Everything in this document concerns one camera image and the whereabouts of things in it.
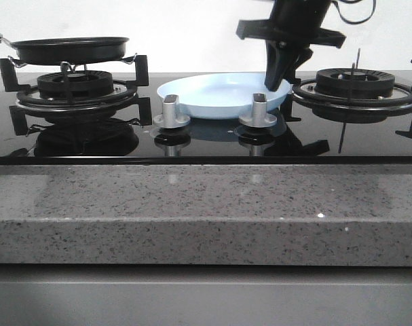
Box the black frying pan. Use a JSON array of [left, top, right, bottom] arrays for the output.
[[0, 33, 129, 65]]

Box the left black pan support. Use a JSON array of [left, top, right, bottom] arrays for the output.
[[0, 55, 149, 114]]

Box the silver stove knob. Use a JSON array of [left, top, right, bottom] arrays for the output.
[[153, 94, 191, 129], [238, 93, 278, 128]]

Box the right gas burner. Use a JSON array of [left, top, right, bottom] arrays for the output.
[[316, 68, 395, 92]]

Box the black glass cooktop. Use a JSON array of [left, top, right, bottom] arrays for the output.
[[0, 73, 412, 165]]

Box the black pan support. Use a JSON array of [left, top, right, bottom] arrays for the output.
[[293, 64, 412, 111], [0, 55, 149, 114]]

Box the light blue plate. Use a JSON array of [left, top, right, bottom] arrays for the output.
[[157, 72, 292, 120]]

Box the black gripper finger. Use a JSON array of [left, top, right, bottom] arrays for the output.
[[284, 48, 313, 84], [264, 41, 298, 92]]

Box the wire pan reducer ring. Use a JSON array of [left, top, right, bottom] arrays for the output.
[[7, 53, 138, 73]]

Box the right silver stove knob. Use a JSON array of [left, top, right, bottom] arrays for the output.
[[238, 93, 278, 128]]

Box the gas burner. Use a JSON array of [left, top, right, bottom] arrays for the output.
[[37, 71, 113, 99], [316, 68, 395, 92]]

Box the left gas burner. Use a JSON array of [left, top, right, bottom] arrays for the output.
[[37, 71, 113, 99]]

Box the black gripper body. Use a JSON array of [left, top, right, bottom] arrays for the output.
[[236, 0, 345, 48]]

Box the right black pan support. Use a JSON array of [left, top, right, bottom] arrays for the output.
[[293, 64, 412, 111]]

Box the left silver stove knob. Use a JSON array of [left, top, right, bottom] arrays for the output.
[[153, 94, 191, 129]]

